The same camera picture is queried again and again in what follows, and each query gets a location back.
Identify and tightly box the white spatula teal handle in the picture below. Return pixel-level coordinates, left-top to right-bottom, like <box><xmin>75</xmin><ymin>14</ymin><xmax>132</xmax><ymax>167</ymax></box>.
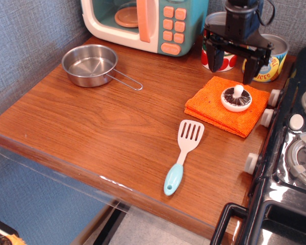
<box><xmin>164</xmin><ymin>119</ymin><xmax>205</xmax><ymax>196</ymax></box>

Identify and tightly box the black toy stove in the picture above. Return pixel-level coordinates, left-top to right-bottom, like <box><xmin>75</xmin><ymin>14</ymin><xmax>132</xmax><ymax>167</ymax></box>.
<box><xmin>211</xmin><ymin>47</ymin><xmax>306</xmax><ymax>244</ymax></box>

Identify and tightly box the orange microwave plate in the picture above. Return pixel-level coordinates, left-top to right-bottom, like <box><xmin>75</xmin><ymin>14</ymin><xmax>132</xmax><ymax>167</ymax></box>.
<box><xmin>114</xmin><ymin>6</ymin><xmax>138</xmax><ymax>28</ymax></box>

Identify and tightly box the orange cloth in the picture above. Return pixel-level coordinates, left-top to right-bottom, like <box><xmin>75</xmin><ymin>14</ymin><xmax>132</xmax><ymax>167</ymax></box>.
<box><xmin>184</xmin><ymin>76</ymin><xmax>270</xmax><ymax>138</ymax></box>

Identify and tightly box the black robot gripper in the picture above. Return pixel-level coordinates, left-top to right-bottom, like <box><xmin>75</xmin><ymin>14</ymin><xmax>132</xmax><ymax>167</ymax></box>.
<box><xmin>206</xmin><ymin>1</ymin><xmax>274</xmax><ymax>85</ymax></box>

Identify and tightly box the teal toy microwave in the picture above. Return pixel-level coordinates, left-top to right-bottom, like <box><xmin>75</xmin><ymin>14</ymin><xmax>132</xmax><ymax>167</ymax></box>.
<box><xmin>81</xmin><ymin>1</ymin><xmax>209</xmax><ymax>57</ymax></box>

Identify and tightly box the small steel pan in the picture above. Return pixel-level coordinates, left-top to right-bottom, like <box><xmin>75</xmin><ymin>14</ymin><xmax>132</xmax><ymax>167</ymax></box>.
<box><xmin>61</xmin><ymin>44</ymin><xmax>143</xmax><ymax>91</ymax></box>

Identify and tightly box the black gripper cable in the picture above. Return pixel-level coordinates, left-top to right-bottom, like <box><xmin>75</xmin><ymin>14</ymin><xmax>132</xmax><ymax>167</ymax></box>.
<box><xmin>254</xmin><ymin>0</ymin><xmax>275</xmax><ymax>27</ymax></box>

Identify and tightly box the pineapple slices can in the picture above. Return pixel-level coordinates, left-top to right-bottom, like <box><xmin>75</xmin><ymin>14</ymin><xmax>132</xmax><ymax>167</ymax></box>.
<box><xmin>251</xmin><ymin>34</ymin><xmax>289</xmax><ymax>82</ymax></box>

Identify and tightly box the white drain cover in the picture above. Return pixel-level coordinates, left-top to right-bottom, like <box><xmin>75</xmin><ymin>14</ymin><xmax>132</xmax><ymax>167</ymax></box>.
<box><xmin>221</xmin><ymin>85</ymin><xmax>252</xmax><ymax>112</ymax></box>

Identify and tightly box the tomato sauce can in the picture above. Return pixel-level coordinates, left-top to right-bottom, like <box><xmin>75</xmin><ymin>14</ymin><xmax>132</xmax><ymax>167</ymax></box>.
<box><xmin>201</xmin><ymin>12</ymin><xmax>237</xmax><ymax>72</ymax></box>

